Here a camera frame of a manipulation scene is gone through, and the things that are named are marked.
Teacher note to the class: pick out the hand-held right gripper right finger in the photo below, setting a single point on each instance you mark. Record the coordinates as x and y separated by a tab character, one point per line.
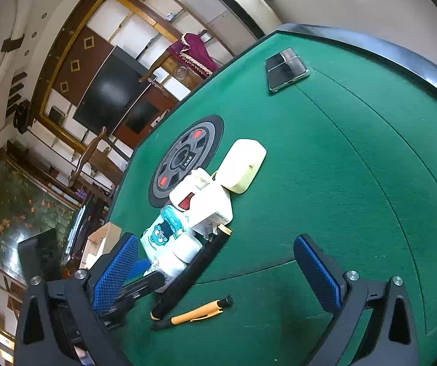
317	274

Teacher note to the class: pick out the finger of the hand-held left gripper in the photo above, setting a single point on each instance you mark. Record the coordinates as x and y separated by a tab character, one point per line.
142	286
117	314

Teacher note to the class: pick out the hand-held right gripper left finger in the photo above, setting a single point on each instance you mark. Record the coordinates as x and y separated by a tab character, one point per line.
115	270

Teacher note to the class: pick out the cardboard box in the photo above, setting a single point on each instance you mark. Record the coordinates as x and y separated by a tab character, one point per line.
102	242

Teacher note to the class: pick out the white bottle with green print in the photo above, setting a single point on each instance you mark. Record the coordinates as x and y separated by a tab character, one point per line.
176	259

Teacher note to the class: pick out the orange pen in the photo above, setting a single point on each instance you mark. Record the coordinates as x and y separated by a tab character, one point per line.
195	312

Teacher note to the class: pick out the black stick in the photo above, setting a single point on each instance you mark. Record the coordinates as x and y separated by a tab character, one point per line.
195	270

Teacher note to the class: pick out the tissue packet with blue cartoon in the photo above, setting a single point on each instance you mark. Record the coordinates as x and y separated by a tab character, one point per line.
163	230

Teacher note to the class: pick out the white charger plug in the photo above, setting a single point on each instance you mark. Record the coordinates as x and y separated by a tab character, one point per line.
212	209

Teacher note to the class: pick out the white gadget with red label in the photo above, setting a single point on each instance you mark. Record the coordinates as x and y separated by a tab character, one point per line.
188	192

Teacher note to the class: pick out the round table centre panel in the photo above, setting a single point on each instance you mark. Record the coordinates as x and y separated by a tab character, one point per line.
184	160

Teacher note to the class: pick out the cream rounded case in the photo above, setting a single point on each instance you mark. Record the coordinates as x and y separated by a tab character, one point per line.
241	164

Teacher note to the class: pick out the black television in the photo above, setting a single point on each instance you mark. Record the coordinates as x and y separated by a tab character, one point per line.
108	91

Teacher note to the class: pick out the black smartphone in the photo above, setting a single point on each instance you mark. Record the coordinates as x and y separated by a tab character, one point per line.
287	69

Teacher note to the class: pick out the wooden chair with maroon cloth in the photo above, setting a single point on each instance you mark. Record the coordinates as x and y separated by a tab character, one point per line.
192	53

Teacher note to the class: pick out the floral wall painting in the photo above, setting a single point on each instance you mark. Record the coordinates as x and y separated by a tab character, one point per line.
12	206

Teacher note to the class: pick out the black wall lamp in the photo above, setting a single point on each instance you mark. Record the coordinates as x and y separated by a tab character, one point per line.
20	116

